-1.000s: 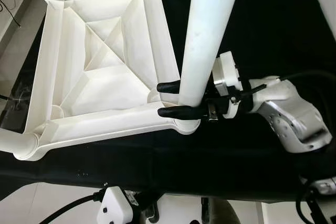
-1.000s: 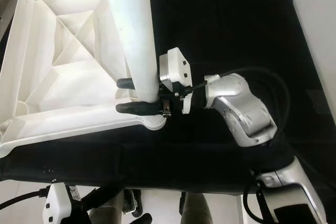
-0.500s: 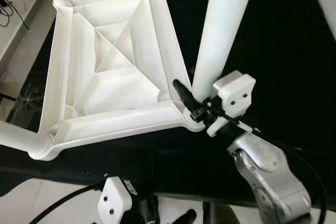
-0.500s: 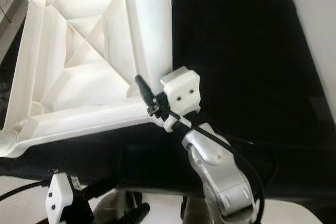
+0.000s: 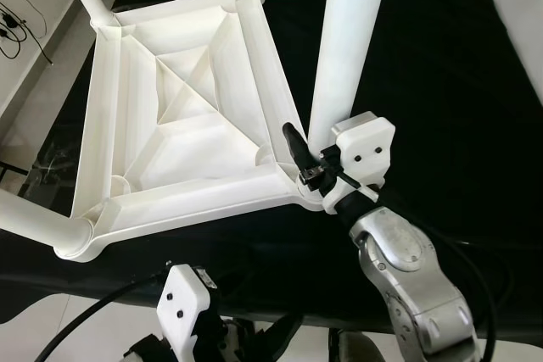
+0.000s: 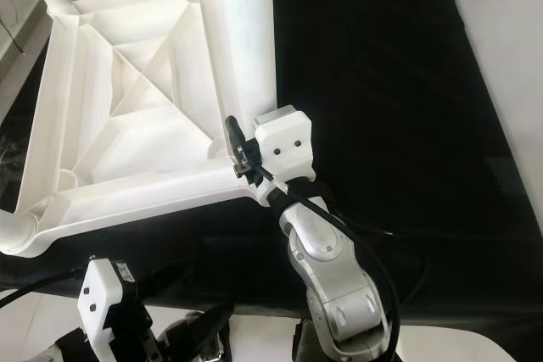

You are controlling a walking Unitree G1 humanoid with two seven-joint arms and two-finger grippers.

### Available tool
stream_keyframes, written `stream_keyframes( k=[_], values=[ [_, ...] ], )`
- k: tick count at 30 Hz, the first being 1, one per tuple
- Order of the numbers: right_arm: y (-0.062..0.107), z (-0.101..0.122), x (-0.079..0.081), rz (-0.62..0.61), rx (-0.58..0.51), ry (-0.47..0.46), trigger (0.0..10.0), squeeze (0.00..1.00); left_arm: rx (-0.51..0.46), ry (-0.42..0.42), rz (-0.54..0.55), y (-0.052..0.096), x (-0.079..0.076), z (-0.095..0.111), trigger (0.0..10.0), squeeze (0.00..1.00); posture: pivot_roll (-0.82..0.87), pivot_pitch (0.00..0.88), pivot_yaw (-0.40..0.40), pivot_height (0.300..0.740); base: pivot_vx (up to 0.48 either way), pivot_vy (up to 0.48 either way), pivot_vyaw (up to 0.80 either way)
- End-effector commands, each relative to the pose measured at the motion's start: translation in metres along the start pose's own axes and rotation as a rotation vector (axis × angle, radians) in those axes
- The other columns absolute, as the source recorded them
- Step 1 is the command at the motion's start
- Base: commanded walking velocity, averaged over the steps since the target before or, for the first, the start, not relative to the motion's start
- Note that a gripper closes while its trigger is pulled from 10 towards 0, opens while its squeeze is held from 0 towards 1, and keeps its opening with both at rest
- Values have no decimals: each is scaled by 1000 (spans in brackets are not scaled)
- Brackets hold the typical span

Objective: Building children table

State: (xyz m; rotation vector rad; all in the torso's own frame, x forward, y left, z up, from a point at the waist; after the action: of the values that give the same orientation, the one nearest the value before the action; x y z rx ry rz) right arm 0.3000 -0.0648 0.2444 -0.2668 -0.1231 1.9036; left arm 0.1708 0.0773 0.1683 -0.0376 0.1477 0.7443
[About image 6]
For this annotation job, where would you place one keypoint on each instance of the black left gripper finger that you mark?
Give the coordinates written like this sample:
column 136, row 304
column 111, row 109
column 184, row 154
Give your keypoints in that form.
column 208, row 324

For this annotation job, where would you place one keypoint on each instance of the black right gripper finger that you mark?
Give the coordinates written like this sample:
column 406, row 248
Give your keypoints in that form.
column 236, row 137

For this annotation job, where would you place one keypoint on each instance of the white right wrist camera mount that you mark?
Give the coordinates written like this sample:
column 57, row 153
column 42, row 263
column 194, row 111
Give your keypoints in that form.
column 284, row 142

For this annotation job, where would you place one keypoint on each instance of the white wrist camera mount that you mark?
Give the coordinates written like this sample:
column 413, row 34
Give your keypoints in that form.
column 102, row 303
column 284, row 142

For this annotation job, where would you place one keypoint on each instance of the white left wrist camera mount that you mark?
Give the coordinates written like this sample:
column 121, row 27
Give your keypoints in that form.
column 102, row 303

